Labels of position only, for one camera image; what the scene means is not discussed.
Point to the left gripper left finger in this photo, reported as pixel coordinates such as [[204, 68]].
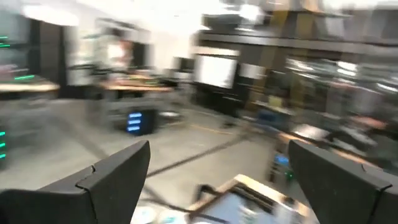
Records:
[[77, 202]]

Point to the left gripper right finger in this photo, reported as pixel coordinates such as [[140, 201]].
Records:
[[348, 199]]

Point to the blue silver Red Bull can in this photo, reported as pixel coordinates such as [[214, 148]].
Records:
[[143, 215], [170, 218]]

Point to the black computer blue lights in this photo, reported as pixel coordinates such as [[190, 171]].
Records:
[[138, 123]]

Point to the metal storage rack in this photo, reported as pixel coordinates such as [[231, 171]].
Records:
[[326, 77]]

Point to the wooden work table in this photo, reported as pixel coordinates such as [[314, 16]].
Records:
[[28, 87], [136, 86]]

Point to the black metal clamp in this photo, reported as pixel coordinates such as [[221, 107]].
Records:
[[203, 190]]

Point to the person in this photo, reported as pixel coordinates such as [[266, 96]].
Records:
[[116, 51]]

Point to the white screen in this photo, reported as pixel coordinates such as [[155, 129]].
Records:
[[216, 71]]

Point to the black table frame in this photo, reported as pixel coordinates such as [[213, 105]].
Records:
[[252, 194]]

